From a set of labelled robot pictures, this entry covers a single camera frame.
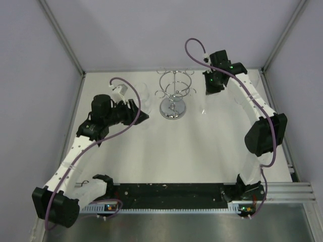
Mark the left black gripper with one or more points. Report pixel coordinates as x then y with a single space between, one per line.
130 112

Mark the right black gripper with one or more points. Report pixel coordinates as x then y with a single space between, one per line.
209 89

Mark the clear wine glass taken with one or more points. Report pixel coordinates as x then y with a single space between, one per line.
252 83

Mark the chrome wine glass rack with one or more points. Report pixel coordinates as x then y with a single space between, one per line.
175 85

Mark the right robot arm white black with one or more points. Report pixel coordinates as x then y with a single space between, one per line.
267 126

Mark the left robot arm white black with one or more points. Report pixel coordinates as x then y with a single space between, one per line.
59 201

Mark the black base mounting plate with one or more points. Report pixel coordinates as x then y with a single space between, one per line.
182 196

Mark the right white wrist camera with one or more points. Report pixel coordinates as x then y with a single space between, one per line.
206 58

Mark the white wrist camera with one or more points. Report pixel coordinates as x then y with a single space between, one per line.
118 92
206 58

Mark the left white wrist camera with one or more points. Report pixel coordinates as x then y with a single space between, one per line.
118 92

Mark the right aluminium frame post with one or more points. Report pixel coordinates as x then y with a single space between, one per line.
293 20

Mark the aluminium frame post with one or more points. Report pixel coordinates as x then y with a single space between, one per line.
60 35
293 20

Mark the left aluminium frame post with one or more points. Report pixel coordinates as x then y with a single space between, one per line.
60 35

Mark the aluminium table frame rail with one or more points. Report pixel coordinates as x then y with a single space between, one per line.
290 193

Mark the light blue slotted cable duct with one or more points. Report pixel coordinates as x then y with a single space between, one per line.
103 209

